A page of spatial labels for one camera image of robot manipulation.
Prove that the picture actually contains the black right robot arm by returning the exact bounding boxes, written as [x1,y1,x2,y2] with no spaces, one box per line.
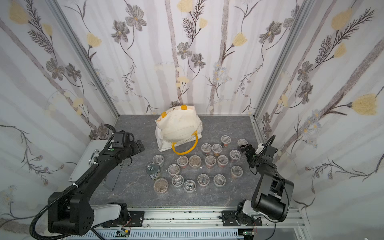
[236,135,294,223]

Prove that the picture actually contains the jar corner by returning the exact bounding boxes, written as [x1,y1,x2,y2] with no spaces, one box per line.
[237,139,249,148]

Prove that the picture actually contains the small clear seed jar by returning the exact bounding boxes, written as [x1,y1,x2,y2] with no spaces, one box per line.
[183,180,196,193]

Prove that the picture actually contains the jar row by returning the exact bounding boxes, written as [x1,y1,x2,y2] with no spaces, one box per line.
[172,175,185,188]
[217,155,229,168]
[177,156,189,169]
[189,155,202,169]

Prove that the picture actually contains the clear jar dark seeds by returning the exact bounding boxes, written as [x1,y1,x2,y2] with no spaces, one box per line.
[197,174,210,187]

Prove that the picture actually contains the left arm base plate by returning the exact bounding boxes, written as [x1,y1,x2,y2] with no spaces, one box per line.
[101,211,145,229]

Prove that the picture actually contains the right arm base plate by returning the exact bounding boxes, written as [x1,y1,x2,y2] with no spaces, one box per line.
[220,211,263,227]

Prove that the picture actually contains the large clear seed jar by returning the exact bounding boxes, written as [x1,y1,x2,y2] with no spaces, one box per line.
[154,178,169,194]

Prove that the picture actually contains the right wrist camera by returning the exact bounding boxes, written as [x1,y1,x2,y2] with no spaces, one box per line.
[256,144,268,156]

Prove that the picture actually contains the white label jar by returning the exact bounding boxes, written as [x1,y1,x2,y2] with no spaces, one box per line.
[168,164,180,176]

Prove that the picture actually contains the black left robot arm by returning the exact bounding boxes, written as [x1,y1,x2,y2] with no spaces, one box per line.
[29,125,145,240]

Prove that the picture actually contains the red label seed jar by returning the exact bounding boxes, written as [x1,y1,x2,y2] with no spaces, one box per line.
[212,144,223,157]

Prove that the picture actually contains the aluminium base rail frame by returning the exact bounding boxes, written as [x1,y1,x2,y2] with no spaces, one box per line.
[56,205,304,240]

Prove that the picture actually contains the clear jar grey seeds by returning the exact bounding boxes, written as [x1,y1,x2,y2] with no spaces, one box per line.
[214,174,227,188]

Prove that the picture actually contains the silver lid jar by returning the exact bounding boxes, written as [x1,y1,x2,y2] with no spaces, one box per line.
[146,164,161,181]

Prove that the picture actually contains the white canvas tote bag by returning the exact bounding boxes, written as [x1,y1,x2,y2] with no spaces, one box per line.
[155,105,203,156]

